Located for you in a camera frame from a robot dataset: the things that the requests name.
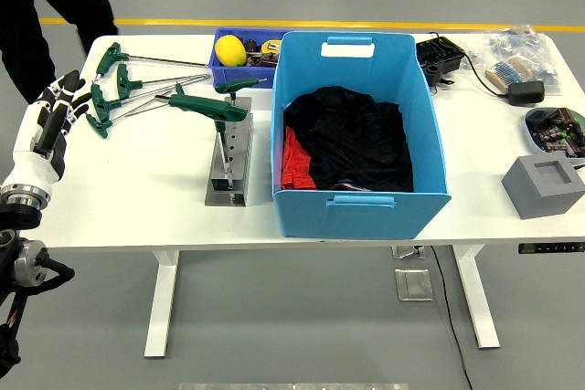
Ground white table leg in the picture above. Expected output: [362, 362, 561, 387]
[144, 250, 180, 359]
[452, 244, 502, 350]

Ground clear plastic parts bags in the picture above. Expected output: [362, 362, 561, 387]
[465, 24, 562, 97]

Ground large green T-handle wrench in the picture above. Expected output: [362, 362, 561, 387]
[154, 92, 251, 190]

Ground yellow lemon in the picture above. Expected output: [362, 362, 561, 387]
[214, 34, 248, 67]

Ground red cloth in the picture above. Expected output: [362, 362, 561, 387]
[281, 126, 316, 190]

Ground grey block with square recess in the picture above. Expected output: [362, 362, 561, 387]
[501, 154, 585, 220]

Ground large blue folding box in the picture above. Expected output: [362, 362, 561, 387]
[271, 30, 452, 240]

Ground small blue plastic bin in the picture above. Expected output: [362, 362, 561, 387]
[208, 26, 287, 90]

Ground square metal floor plate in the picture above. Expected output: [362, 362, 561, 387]
[394, 267, 434, 302]

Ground grey metal tool holder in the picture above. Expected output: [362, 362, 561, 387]
[204, 96, 255, 207]

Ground small metal floor bracket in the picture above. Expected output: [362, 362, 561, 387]
[391, 246, 427, 259]

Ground black cloth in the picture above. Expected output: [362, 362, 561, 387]
[282, 85, 415, 193]

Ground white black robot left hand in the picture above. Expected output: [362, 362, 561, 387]
[2, 69, 91, 195]

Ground black floor cable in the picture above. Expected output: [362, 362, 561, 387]
[429, 246, 474, 390]

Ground black adapter cable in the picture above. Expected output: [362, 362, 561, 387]
[461, 51, 511, 99]

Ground brown electronic parts pile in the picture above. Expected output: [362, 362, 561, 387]
[246, 52, 279, 67]

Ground black battery charger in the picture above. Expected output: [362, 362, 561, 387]
[414, 36, 467, 88]

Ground small green T-handle wrench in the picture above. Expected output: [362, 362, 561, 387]
[123, 82, 186, 118]

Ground beige resistor tape strip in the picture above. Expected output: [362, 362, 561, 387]
[484, 55, 534, 92]

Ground dark electronic components pile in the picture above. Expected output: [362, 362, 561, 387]
[525, 107, 585, 158]

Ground light blue bowl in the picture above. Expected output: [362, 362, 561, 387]
[523, 106, 585, 161]

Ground black power adapter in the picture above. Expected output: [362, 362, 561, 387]
[507, 80, 546, 107]

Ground black desk control panel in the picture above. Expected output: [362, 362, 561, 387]
[517, 241, 585, 255]

